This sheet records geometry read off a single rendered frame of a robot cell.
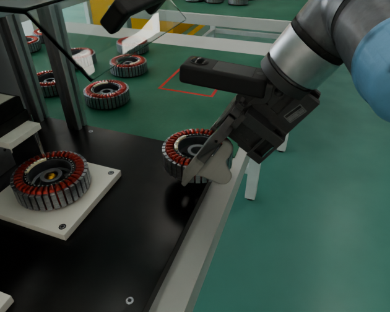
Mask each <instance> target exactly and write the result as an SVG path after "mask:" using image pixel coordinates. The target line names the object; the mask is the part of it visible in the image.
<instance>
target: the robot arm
mask: <svg viewBox="0 0 390 312"><path fill-rule="evenodd" d="M343 63H344V64H345V66H346V67H347V69H348V71H349V73H350V75H351V76H352V80H353V83H354V86H355V88H356V90H357V92H358V93H359V94H360V96H361V97H362V99H364V100H365V101H366V102H367V103H368V104H369V105H370V106H371V108H372V109H373V111H374V112H375V113H376V114H377V115H378V116H379V117H380V118H382V119H383V120H385V121H387V122H389V123H390V0H308V2H307V3H306V4H305V5H304V6H303V7H302V9H301V10H300V11H299V13H298V14H297V15H296V16H295V18H294V19H293V20H292V21H291V22H290V23H289V25H288V26H287V27H286V29H285V30H284V31H283V32H282V33H281V34H280V36H279V37H278V39H276V41H275V42H274V43H273V44H272V46H271V47H270V49H269V52H268V53H267V54H266V55H265V57H264V58H263V59H262V60H261V68H258V67H252V66H245V65H242V64H235V63H230V62H225V61H219V60H215V59H209V58H203V57H200V56H190V57H189V58H188V59H187V60H186V61H185V62H184V63H183V64H182V65H181V66H180V76H179V79H180V81H181V82H182V83H186V84H192V85H197V86H201V87H207V88H210V89H216V90H222V91H226V92H231V93H237V94H236V95H235V97H234V98H233V100H232V101H231V102H230V103H229V104H228V106H227V107H226V109H225V110H224V112H223V113H222V114H221V116H220V117H219V118H218V120H217V121H216V122H215V123H214V124H213V125H212V127H211V128H210V130H213V131H215V132H214V133H213V134H212V135H211V136H210V137H209V138H208V140H206V142H205V143H204V145H203V146H202V147H201V149H200V150H199V152H198V153H197V154H196V155H195V156H194V158H193V159H192V160H191V161H190V163H189V164H188V166H187V167H186V168H185V169H184V170H183V176H182V181H181V184H182V185H183V186H186V185H187V184H188V183H189V182H190V181H191V180H192V178H193V177H194V176H195V175H199V176H201V177H204V178H206V179H208V180H211V181H214V182H216V183H218V184H227V183H228V182H229V181H230V180H231V178H232V173H231V171H230V169H229V167H228V165H227V159H228V158H229V156H230V155H231V153H232V151H233V146H232V143H231V142H230V141H228V140H226V139H225V138H226V137H227V136H228V137H229V138H231V139H232V140H234V141H235V142H236V143H237V144H238V146H239V147H240V148H242V149H243V150H244V151H245V152H247V154H246V155H247V156H248V157H250V158H251V159H253V160H254V161H255V162H256V163H258V164H260V163H261V162H262V161H264V160H265V159H266V158H267V157H268V156H269V155H270V154H271V153H273V151H275V150H276V149H277V148H278V147H279V146H280V145H281V144H283V143H284V142H285V137H286V135H287V134H288V133H289V132H290V131H291V130H292V129H293V128H294V127H295V126H296V125H297V124H298V123H300V122H301V121H302V120H303V119H304V118H305V117H306V116H308V115H309V114H310V113H311V112H312V111H313V110H314V109H315V108H316V107H317V106H318V105H319V104H320V101H319V97H320V95H321V92H320V91H319V90H318V89H317V88H318V87H319V86H320V85H321V84H322V83H323V82H324V81H325V80H326V79H327V78H328V77H329V76H330V75H331V74H332V73H333V72H334V71H335V70H336V69H338V68H339V67H340V66H341V65H342V64H343ZM221 143H222V145H221V146H220V147H219V149H218V150H217V151H216V153H215V154H214V155H212V154H213V153H214V152H215V150H216V149H217V148H218V146H219V145H220V144H221ZM272 147H273V148H272ZM271 148H272V149H271ZM270 149H271V150H270ZM268 150H270V151H268ZM267 151H268V153H267V154H265V153H266V152H267ZM264 154H265V156H263V155H264ZM262 156H263V157H262Z"/></svg>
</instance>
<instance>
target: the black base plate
mask: <svg viewBox="0 0 390 312"><path fill-rule="evenodd" d="M34 122H36V123H40V126H41V129H40V130H39V131H37V132H38V135H39V137H40V140H41V144H42V146H43V150H44V152H45V153H47V152H50V153H51V152H52V151H68V152H69V151H70V152H73V153H74V152H75V153H77V154H80V155H81V156H83V157H84V158H85V159H86V161H87V162H89V163H93V164H96V165H101V166H104V167H109V168H114V169H117V170H121V177H120V178H119V179H118V180H117V182H116V183H115V184H114V185H113V186H112V187H111V188H110V190H109V191H108V192H107V193H106V194H105V195H104V196H103V198H102V199H101V200H100V201H99V203H98V204H97V205H96V206H95V207H94V208H93V209H92V211H91V212H90V213H89V214H88V216H86V218H85V219H84V220H83V221H82V222H81V224H80V225H79V226H78V227H77V228H76V229H75V230H74V232H73V233H72V234H71V235H70V237H69V238H68V239H67V240H66V241H65V240H62V239H59V238H56V237H53V236H50V235H47V234H44V233H41V232H38V231H35V230H32V229H29V228H26V227H23V226H20V225H17V224H14V223H11V222H7V221H5V220H1V219H0V292H3V293H5V294H8V295H10V296H11V297H12V298H13V300H14V302H13V304H11V306H10V307H9V308H8V309H7V310H6V312H149V310H150V308H151V306H152V303H153V302H154V300H155V297H156V296H157V294H158V291H159V290H160V287H161V286H162V283H163V281H164V279H165V277H166V275H167V273H168V271H169V269H170V267H171V265H172V263H173V261H174V258H175V256H176V254H177V252H178V250H179V248H180V246H181V244H182V242H183V240H184V238H185V236H186V234H187V232H188V230H189V228H190V226H191V224H192V222H193V220H194V218H195V216H196V213H197V211H198V209H199V207H200V205H201V203H202V201H203V199H204V197H205V195H206V193H207V190H208V189H209V186H210V184H211V182H208V181H207V182H206V183H202V182H201V183H196V180H195V181H194V183H188V184H187V185H186V186H183V185H182V184H181V181H180V180H178V179H176V178H174V177H173V176H171V175H169V174H168V173H167V172H166V170H165V169H164V166H163V155H162V146H163V143H164V142H165V141H160V140H156V139H151V138H148V137H142V136H136V135H132V134H127V133H123V132H118V131H112V130H109V129H103V128H97V127H94V126H88V125H85V126H82V129H81V130H75V129H74V127H73V128H72V129H70V128H68V127H67V123H66V121H64V120H60V119H55V118H49V117H48V118H44V120H43V121H42V122H38V121H36V120H34ZM12 151H13V153H12V154H13V155H12V156H13V158H14V160H15V163H16V165H15V166H13V167H12V168H11V169H10V170H8V171H7V172H5V173H4V174H3V175H1V176H0V192H1V191H3V190H4V189H5V188H7V187H8V186H9V185H10V180H11V176H12V174H13V172H15V169H16V168H18V166H20V165H21V164H23V163H24V162H25V161H27V160H28V159H30V158H34V157H35V156H36V155H38V156H39V157H40V153H39V150H38V147H37V144H36V142H35V138H34V136H33V135H31V136H30V137H29V138H27V139H26V140H24V141H23V142H21V143H20V144H19V145H17V146H16V147H14V148H13V149H12Z"/></svg>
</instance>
